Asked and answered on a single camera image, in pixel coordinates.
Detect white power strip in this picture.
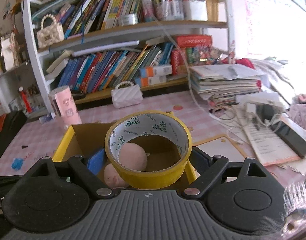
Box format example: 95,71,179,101
236,91,285,127

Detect pink plush pig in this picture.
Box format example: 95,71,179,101
104,164,129,189

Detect white quilted pearl purse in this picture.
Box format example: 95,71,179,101
111,81,143,108

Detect blue toy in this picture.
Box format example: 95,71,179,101
11,158,24,171

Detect pink round plush toy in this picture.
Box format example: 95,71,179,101
118,142,148,171

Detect yellow cardboard box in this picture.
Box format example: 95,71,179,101
52,123,197,191

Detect cream quilted handbag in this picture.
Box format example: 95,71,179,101
37,14,65,49

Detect red tassel ornament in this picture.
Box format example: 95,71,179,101
18,87,32,113

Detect stack of magazines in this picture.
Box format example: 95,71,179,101
189,64,268,107

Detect white bookshelf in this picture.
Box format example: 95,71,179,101
0,0,236,116

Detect black smartphone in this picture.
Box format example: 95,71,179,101
270,121,306,159

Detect yellow tape roll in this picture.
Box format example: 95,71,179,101
104,111,193,190

